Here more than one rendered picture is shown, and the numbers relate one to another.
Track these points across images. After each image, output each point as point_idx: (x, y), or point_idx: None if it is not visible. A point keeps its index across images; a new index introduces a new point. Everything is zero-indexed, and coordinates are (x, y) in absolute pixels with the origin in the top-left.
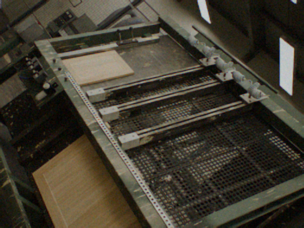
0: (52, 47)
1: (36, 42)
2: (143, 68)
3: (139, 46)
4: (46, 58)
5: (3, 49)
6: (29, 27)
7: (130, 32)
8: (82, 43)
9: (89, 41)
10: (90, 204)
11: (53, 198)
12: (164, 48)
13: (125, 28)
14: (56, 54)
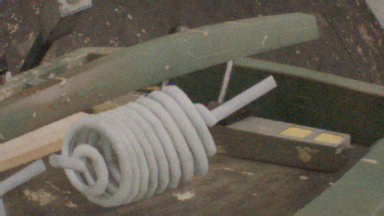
0: (59, 63)
1: (78, 49)
2: (13, 191)
3: (225, 159)
4: (14, 77)
5: (31, 49)
6: (48, 0)
7: (335, 109)
8: (157, 85)
9: (182, 90)
10: None
11: None
12: (264, 211)
13: (321, 77)
14: (31, 75)
